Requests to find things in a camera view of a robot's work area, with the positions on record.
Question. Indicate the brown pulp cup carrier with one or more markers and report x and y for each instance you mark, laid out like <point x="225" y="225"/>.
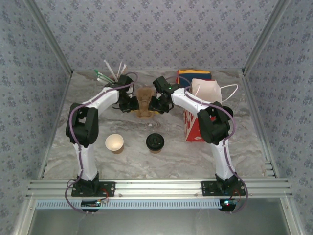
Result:
<point x="146" y="115"/>
<point x="144" y="98"/>

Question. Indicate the black plastic cup lid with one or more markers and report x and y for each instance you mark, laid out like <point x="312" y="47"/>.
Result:
<point x="155" y="141"/>

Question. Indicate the brown paper coffee cup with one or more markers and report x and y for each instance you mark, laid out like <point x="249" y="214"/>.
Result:
<point x="155" y="151"/>
<point x="114" y="143"/>

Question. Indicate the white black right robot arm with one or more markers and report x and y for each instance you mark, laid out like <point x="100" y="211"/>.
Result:
<point x="222" y="161"/>

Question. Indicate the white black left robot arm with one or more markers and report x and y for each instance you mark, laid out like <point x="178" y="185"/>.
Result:
<point x="85" y="156"/>

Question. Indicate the white green straw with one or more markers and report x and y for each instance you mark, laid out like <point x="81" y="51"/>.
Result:
<point x="102" y="80"/>

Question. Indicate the cardboard napkin box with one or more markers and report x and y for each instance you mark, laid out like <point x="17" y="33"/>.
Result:
<point x="178" y="73"/>

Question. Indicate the white wrapped straw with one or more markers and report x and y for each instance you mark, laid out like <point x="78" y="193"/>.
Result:
<point x="109" y="69"/>
<point x="123" y="69"/>
<point x="119" y="68"/>

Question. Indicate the yellow paper napkin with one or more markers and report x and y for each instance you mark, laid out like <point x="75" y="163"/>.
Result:
<point x="182" y="72"/>

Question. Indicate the blue paper napkin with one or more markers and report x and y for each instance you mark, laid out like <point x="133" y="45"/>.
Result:
<point x="195" y="75"/>

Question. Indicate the white paper bag red prints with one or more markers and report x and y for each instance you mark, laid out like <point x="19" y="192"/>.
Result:
<point x="207" y="90"/>

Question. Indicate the small controller board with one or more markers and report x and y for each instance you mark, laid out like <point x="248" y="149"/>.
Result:
<point x="91" y="203"/>
<point x="227" y="204"/>

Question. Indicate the aluminium side rail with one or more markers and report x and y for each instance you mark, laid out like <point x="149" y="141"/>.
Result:
<point x="56" y="122"/>
<point x="257" y="122"/>

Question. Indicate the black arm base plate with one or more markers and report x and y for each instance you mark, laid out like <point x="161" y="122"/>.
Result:
<point x="107" y="188"/>
<point x="207" y="188"/>

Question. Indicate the aluminium corner post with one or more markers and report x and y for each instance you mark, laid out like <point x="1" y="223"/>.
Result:
<point x="266" y="36"/>
<point x="51" y="36"/>

